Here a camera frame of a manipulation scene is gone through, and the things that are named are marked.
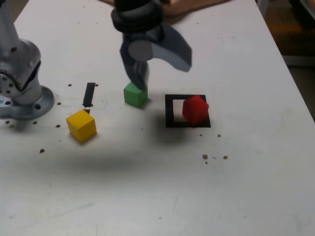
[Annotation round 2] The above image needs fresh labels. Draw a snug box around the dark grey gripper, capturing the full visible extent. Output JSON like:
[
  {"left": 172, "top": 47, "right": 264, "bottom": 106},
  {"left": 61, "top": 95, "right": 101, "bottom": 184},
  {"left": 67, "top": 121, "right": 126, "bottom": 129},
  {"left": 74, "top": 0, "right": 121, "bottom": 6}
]
[{"left": 120, "top": 24, "right": 193, "bottom": 90}]

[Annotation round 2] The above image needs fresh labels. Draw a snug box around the green cube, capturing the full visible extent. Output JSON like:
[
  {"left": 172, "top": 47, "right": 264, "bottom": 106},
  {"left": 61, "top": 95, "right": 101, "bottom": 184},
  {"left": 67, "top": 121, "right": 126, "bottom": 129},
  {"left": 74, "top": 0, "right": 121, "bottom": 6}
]
[{"left": 123, "top": 82, "right": 149, "bottom": 109}]

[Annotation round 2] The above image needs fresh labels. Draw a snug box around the red cube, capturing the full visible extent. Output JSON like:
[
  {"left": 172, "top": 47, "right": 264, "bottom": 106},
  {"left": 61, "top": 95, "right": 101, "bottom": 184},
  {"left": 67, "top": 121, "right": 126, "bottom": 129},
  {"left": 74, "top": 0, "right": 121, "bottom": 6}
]
[{"left": 182, "top": 95, "right": 209, "bottom": 125}]

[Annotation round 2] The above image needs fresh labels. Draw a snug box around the yellow cube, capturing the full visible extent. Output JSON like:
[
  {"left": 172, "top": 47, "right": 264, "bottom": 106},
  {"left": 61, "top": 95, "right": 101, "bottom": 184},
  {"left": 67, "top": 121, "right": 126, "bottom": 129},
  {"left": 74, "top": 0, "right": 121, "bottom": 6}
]
[{"left": 65, "top": 109, "right": 97, "bottom": 143}]

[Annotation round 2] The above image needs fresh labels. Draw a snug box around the black tape square outline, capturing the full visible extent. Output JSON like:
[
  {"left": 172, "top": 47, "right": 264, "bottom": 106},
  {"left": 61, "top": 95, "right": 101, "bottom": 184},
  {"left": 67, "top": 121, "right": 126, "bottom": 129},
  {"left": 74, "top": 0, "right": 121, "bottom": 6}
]
[{"left": 164, "top": 94, "right": 212, "bottom": 128}]

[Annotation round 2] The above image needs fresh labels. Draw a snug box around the person's hand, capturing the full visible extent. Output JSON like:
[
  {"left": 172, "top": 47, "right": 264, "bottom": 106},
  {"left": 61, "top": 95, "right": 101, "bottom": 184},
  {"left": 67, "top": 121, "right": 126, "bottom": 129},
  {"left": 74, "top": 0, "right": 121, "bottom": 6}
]
[{"left": 161, "top": 0, "right": 190, "bottom": 17}]

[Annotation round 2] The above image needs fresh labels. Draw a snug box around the black tape strip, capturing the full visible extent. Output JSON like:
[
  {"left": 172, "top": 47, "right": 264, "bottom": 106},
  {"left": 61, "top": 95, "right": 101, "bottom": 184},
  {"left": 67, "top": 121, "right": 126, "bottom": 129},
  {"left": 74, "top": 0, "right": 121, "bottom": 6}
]
[{"left": 82, "top": 82, "right": 96, "bottom": 115}]

